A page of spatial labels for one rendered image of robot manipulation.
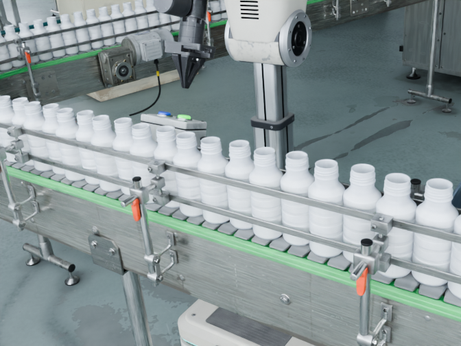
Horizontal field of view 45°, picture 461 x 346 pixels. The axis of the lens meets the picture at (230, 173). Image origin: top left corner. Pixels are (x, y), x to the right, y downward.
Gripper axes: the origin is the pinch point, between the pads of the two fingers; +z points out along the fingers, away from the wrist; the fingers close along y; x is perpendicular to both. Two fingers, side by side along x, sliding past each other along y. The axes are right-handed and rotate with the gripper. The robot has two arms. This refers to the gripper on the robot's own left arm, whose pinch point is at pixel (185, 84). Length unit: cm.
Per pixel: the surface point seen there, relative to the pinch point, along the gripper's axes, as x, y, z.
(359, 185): -18, 51, 11
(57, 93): 59, -119, 14
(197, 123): 0.7, 4.2, 8.3
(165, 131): -15.6, 8.9, 9.2
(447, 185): -16, 64, 8
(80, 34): 67, -117, -13
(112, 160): -16.0, -4.8, 17.6
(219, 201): -15.8, 24.0, 20.0
